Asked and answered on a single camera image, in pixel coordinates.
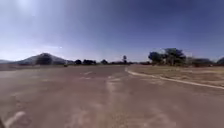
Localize tall thin tree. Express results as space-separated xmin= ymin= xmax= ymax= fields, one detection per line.
xmin=122 ymin=54 xmax=128 ymax=65

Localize row of distant trees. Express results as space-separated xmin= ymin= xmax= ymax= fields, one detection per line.
xmin=73 ymin=58 xmax=111 ymax=66

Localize reddish asphalt road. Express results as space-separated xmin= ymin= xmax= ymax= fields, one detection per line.
xmin=0 ymin=64 xmax=224 ymax=128

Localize group of large trees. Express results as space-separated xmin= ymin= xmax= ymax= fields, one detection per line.
xmin=147 ymin=47 xmax=188 ymax=67

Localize white road edge line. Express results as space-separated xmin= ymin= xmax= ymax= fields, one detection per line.
xmin=124 ymin=67 xmax=224 ymax=90

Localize round dark tree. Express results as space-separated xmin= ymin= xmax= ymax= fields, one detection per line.
xmin=35 ymin=53 xmax=54 ymax=66

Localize dry grass ground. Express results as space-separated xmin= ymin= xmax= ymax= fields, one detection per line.
xmin=128 ymin=64 xmax=224 ymax=88

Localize distant hill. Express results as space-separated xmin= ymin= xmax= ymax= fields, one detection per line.
xmin=0 ymin=52 xmax=74 ymax=66

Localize low dark bushes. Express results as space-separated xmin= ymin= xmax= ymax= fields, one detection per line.
xmin=191 ymin=57 xmax=224 ymax=67

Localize bare dirt roadside strip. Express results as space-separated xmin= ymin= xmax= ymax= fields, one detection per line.
xmin=0 ymin=63 xmax=68 ymax=72

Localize white dashed centre line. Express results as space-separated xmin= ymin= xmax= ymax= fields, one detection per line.
xmin=3 ymin=110 xmax=27 ymax=128

